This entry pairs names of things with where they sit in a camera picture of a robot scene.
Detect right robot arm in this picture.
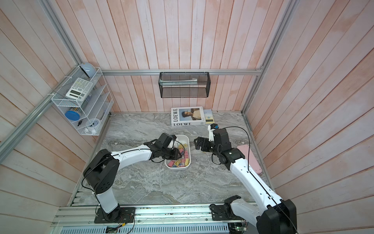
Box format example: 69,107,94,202
194,124,298,234

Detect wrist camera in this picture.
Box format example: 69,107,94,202
167,140,176,149
208,123,219,141

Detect white calculator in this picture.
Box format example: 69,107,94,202
65,78,94,102

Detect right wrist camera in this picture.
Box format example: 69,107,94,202
208,123,219,141

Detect white wire shelf rack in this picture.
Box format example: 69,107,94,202
52,66,115,136

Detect papers in mesh basket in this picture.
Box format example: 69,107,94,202
159,78,198,86

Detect blue lid container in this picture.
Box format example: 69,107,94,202
65,107,81,121

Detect white tape roll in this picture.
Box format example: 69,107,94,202
85,118,100,135

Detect black mesh wall basket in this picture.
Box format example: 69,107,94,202
158,72,211,98

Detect small yellow book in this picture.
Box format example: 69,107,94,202
204,109,215,124

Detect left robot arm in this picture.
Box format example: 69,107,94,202
83,133,186,223

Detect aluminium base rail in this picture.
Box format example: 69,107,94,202
49,202,296,234

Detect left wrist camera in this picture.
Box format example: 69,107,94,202
167,140,176,149

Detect white Loewe book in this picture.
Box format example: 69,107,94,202
171,106,206,127

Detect white storage box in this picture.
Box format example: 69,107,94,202
164,134,192,171

